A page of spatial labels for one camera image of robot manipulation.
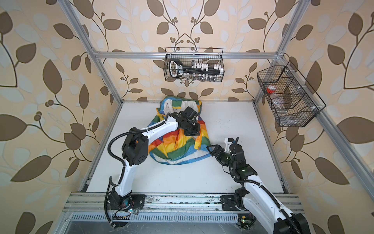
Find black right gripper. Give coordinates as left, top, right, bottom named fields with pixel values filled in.
left=207, top=144, right=236, bottom=170

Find rainbow coloured jacket white lining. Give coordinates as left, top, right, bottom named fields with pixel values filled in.
left=149, top=96, right=210, bottom=165

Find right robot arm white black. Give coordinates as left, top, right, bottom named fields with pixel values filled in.
left=206, top=138, right=311, bottom=234

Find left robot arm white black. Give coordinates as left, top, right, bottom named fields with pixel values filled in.
left=105, top=107, right=201, bottom=211

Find black white tool in basket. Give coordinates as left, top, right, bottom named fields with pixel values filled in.
left=166, top=58, right=225, bottom=79

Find red lidded clear container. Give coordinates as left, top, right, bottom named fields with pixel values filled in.
left=266, top=85, right=276, bottom=95

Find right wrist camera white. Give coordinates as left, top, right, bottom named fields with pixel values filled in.
left=224, top=137, right=235, bottom=153

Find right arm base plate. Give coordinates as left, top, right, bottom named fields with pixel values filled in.
left=220, top=195, right=247, bottom=212

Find black wire basket back wall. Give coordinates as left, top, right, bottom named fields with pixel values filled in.
left=163, top=46, right=225, bottom=83

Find black wire basket wall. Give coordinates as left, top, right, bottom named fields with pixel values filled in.
left=163, top=46, right=225, bottom=83
left=257, top=61, right=326, bottom=127

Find right base cable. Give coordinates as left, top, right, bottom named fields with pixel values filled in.
left=238, top=213, right=258, bottom=229

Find base cable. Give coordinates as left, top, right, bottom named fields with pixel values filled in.
left=103, top=181, right=138, bottom=229
left=238, top=213, right=258, bottom=229

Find black wire basket right wall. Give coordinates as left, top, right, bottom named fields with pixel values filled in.
left=257, top=61, right=326, bottom=127

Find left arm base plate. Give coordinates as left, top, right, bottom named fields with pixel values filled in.
left=107, top=194, right=146, bottom=210

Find left base cable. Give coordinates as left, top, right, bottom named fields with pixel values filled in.
left=103, top=181, right=138, bottom=229

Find aluminium frame rails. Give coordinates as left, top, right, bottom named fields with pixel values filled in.
left=61, top=1, right=374, bottom=234

